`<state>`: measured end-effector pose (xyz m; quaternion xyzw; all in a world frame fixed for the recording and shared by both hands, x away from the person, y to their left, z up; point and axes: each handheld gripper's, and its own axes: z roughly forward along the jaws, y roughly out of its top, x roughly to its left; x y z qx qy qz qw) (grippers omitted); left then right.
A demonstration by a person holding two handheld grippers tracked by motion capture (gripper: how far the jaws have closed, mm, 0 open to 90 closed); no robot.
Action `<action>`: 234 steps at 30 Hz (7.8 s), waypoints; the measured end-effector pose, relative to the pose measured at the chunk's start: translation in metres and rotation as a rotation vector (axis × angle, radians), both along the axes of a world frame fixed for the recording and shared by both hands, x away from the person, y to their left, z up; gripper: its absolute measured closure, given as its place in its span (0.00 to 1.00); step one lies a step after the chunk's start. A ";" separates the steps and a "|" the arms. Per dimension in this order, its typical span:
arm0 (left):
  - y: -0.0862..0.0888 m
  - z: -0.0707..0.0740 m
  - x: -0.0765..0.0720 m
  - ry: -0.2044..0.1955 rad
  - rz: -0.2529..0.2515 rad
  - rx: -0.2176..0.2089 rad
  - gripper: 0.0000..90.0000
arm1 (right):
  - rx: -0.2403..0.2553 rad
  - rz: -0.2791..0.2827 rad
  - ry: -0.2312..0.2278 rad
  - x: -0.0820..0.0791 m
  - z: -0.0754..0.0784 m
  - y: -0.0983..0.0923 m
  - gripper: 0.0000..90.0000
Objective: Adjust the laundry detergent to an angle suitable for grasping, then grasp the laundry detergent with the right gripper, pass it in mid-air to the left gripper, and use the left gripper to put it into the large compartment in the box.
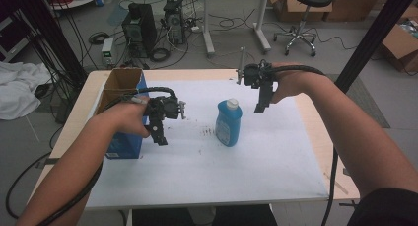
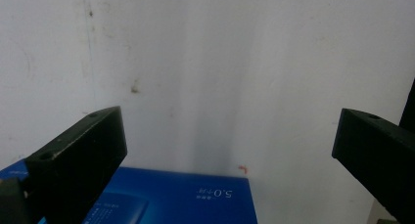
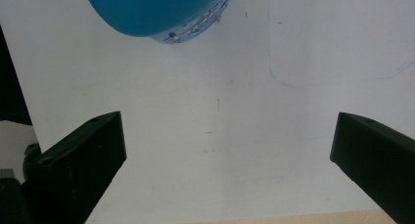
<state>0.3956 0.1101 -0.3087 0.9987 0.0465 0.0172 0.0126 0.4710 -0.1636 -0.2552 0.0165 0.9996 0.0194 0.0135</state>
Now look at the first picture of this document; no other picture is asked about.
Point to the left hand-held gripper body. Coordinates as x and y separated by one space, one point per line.
166 108

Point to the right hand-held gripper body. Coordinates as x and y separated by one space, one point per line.
258 75

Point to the person's left hand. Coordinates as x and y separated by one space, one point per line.
129 119

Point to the person's right hand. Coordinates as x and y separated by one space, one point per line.
292 81

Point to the blue bottle with white cap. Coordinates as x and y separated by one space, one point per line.
228 125

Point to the blue cardboard box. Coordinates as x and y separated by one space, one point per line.
123 81

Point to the black office stool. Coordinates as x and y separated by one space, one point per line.
300 32

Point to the white desk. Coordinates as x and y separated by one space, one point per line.
208 22

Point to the large black computer tower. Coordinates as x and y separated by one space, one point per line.
140 32

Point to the white power supply unit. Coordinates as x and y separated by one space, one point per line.
107 51

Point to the white paper sheet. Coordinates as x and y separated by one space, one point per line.
230 173

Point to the small black computer tower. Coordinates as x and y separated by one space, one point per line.
174 20

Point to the person's dark pants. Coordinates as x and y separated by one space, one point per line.
203 216

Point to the grey floor mat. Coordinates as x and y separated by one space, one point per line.
368 104

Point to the black metal stand pole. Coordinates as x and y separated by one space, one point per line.
371 41
55 35

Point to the round white table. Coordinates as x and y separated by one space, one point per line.
82 0

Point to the open brown cardboard box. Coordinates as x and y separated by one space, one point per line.
399 48

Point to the white cloth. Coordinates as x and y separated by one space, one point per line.
19 88

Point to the person's dark sleeve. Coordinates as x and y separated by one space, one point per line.
387 209

